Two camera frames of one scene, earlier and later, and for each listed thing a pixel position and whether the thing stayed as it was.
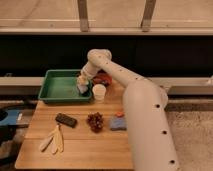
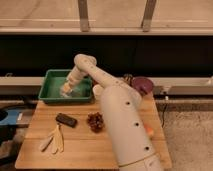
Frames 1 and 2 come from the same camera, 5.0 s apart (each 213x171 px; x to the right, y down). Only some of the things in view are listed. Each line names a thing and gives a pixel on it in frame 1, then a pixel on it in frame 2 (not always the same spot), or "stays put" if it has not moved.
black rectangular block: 66,120 stays put
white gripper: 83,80 -> 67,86
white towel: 82,88 -> 72,94
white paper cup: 99,91 stays put
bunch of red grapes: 95,121 stays put
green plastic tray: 62,85 stays put
